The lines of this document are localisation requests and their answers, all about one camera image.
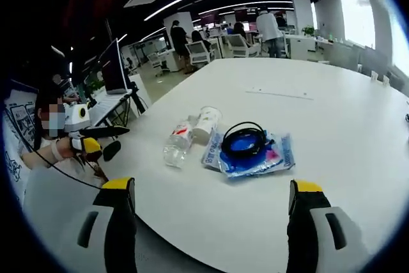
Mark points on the black tripod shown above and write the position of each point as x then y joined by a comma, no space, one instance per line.
137,98

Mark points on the white office chair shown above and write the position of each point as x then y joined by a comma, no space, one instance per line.
156,62
199,54
241,46

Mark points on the white table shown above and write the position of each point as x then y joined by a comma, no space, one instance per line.
255,206

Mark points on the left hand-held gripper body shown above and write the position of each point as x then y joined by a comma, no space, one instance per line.
75,119

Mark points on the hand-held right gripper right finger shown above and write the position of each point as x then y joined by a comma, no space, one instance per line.
306,222

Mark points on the white side desk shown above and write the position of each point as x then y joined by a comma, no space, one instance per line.
107,105

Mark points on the white paper cup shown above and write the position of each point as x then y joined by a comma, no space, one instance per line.
206,122

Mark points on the person's left hand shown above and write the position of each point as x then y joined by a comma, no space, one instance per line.
65,151

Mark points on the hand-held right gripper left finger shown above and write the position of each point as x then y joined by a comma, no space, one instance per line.
112,222

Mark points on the computer monitor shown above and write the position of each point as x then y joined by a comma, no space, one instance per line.
112,71

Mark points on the clear plastic water bottle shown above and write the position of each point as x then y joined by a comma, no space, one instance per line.
177,150

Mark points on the printed wall poster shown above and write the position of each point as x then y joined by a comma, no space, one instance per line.
19,119

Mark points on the small white card stand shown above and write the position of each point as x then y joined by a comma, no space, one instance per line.
374,76
386,80

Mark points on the blue plastic packet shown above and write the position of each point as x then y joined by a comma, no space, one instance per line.
255,166

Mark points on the person's head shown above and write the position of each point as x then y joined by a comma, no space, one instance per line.
48,94

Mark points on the green potted plant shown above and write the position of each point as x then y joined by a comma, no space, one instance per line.
308,31

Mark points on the green desk plant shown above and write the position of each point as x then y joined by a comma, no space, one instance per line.
95,86

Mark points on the person's white shirt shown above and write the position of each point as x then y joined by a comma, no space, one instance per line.
76,172

